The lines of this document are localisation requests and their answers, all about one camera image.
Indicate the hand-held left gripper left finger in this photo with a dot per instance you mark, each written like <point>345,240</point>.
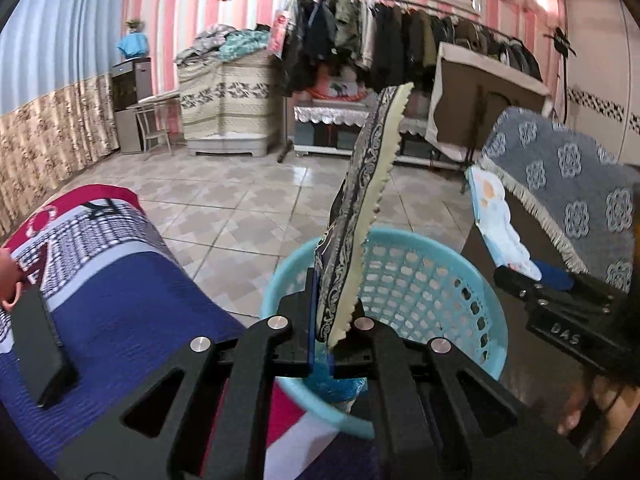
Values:
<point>313,330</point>

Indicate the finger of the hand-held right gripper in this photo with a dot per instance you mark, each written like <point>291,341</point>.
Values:
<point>520,287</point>
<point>555,276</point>

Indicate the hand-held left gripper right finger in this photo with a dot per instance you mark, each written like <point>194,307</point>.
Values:
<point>350,355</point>

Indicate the light blue printed packet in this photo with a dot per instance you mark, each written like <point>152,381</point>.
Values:
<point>500,220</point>

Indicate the light blue plastic basket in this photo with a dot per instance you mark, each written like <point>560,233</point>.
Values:
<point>430,280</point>

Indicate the person's right hand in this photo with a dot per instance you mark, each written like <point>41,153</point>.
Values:
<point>575,405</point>

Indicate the grey patterned fringed cloth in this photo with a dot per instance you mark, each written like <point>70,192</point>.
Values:
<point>565,185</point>

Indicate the brown board white trim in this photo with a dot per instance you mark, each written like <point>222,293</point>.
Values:
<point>480,110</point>

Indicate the low dark cabinet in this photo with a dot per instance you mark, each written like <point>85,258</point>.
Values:
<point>320,140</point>

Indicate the white lace cloth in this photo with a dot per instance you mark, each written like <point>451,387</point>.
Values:
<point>340,112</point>

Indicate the black tripod stand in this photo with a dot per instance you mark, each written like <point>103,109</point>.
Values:
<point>562,40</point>

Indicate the pink printed cushion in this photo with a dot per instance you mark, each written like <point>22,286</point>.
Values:
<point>335,87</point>

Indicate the cabinet with patterned cover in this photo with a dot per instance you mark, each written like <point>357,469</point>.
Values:
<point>225,95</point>

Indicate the black flat case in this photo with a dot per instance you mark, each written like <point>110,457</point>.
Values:
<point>40,350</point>

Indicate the small metal table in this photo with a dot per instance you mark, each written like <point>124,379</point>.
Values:
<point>155,100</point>

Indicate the row of hanging clothes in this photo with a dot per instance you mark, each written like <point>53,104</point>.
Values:
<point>400,35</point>

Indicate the grey water dispenser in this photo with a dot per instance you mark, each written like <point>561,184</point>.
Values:
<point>130,110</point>

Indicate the red white hanging bag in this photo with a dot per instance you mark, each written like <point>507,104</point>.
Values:
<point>280,30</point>

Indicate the pile of clothes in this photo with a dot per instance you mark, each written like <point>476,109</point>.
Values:
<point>225,40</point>

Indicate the pink metal cup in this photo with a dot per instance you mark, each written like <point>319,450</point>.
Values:
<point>7,280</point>

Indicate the blue bottle cover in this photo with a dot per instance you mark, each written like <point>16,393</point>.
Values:
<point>132,45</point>

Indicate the small potted plant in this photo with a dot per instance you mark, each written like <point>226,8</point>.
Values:
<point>134,26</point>

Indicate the blue floral curtain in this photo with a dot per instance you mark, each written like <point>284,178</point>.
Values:
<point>50,60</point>

